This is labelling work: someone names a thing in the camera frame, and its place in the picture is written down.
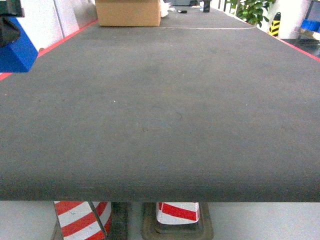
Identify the red white traffic cone left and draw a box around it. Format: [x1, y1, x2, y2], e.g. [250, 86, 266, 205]
[54, 201, 112, 240]

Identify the dark grey conveyor belt mat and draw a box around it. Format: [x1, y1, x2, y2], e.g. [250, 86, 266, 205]
[0, 9, 320, 202]

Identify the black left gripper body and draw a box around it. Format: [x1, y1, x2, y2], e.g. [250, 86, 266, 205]
[0, 0, 25, 18]

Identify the white plastic bag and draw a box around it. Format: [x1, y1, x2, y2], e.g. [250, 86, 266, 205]
[159, 0, 171, 18]

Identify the red white traffic cone right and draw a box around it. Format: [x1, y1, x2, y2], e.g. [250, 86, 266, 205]
[156, 202, 200, 225]

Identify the red conveyor side rail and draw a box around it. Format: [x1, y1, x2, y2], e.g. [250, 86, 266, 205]
[0, 20, 98, 80]

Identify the blue square plastic part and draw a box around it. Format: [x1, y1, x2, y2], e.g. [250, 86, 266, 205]
[0, 16, 39, 73]

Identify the yellow black traffic cone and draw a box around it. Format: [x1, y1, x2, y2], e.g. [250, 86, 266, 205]
[268, 12, 281, 37]

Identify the green potted plant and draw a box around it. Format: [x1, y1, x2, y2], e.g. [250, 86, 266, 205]
[226, 0, 276, 27]

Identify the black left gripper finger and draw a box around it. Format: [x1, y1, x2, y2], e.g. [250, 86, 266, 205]
[0, 17, 21, 47]

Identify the brown cardboard box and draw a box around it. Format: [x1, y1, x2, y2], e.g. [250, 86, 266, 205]
[95, 0, 161, 27]

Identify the red white traffic cone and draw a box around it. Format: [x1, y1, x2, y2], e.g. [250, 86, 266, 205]
[54, 201, 112, 240]
[156, 202, 200, 225]

